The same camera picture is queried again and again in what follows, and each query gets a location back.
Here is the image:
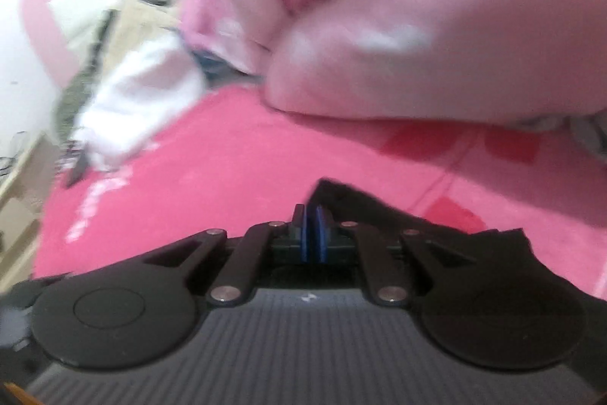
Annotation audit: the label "pink floral bed sheet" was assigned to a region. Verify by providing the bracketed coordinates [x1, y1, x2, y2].
[32, 86, 607, 306]

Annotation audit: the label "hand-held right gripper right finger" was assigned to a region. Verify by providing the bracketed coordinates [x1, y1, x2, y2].
[309, 205, 479, 307]

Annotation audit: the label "pink and white headboard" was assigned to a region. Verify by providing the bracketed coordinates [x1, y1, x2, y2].
[19, 0, 193, 95]

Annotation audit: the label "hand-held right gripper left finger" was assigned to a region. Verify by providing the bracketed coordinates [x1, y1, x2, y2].
[140, 204, 310, 306]

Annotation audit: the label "beige garment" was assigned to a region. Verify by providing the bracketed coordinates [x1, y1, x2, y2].
[108, 0, 187, 57]

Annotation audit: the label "dark olive garment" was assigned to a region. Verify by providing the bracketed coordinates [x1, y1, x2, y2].
[51, 9, 120, 142]

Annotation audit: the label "pink and blue printed quilt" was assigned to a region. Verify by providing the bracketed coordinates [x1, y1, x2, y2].
[179, 0, 607, 131]

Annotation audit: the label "black garment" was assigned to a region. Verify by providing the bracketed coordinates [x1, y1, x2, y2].
[307, 178, 607, 339]

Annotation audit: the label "dark smartphone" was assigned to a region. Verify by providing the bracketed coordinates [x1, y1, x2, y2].
[65, 143, 92, 188]

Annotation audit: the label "wooden bedside table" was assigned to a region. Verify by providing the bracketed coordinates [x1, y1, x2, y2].
[0, 132, 56, 287]

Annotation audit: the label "white cloth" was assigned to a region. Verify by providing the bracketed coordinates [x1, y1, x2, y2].
[77, 34, 203, 172]

